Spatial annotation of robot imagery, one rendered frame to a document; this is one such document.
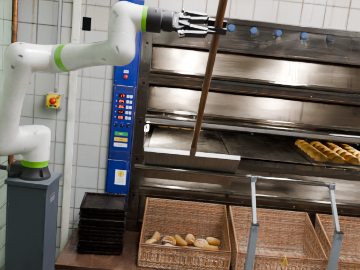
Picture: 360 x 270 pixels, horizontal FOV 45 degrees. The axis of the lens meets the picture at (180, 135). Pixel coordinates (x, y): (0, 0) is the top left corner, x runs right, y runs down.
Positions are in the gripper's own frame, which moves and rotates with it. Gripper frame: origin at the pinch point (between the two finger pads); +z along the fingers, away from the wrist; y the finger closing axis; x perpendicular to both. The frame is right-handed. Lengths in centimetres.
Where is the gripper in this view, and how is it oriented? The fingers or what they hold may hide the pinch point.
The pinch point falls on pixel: (217, 27)
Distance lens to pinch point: 165.7
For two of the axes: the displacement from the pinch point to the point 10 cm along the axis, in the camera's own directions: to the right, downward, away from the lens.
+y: -0.8, 8.6, -5.0
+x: 0.7, -5.0, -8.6
